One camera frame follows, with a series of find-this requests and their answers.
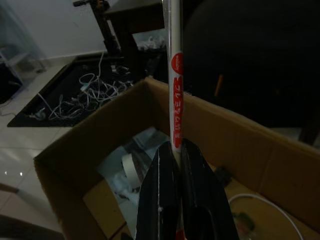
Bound tangled white cables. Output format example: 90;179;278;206
37;51;133;121

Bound white tape roll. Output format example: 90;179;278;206
120;153;144;188

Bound brown cardboard box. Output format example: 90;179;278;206
33;75;320;240

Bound white red chopstick wrapper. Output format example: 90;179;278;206
161;0;186;240

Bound white cable loop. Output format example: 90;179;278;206
228;193;305;240

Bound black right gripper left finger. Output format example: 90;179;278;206
136;141;181;240

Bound black tray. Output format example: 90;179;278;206
6;55;153;129

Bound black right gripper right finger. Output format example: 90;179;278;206
180;137;240;240

